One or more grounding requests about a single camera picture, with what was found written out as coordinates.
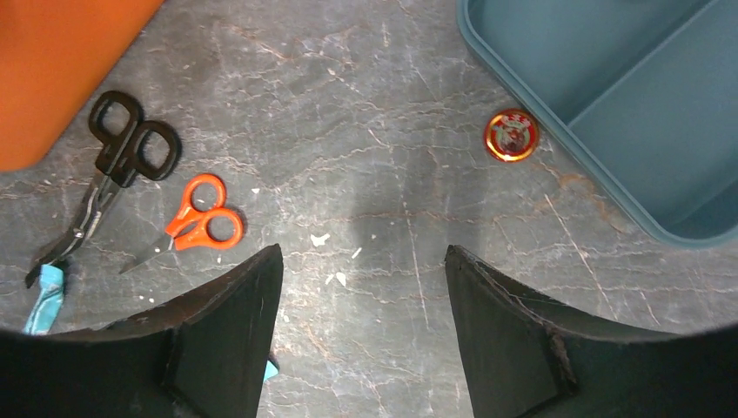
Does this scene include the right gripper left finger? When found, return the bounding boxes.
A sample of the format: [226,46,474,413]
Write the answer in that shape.
[1,245,284,417]

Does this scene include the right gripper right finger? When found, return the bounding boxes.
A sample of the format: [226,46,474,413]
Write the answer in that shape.
[445,246,737,417]

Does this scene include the orange handled scissors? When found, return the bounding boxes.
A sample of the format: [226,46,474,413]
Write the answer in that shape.
[118,173,245,276]

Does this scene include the teal scissor sheath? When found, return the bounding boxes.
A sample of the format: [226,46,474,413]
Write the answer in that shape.
[23,265,64,335]

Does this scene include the orange button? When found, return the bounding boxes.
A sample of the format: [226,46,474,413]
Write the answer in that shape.
[484,109,540,163]

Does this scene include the black handled scissors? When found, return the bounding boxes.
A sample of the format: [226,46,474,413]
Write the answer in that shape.
[24,91,182,288]

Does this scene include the teal divided tray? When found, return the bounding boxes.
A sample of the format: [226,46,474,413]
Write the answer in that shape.
[456,1,737,248]

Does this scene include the teal white tube packet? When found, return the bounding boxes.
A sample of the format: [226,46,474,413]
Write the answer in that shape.
[263,354,279,382]

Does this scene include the orange medicine kit box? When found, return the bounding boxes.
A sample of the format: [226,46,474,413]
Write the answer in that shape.
[1,0,161,172]

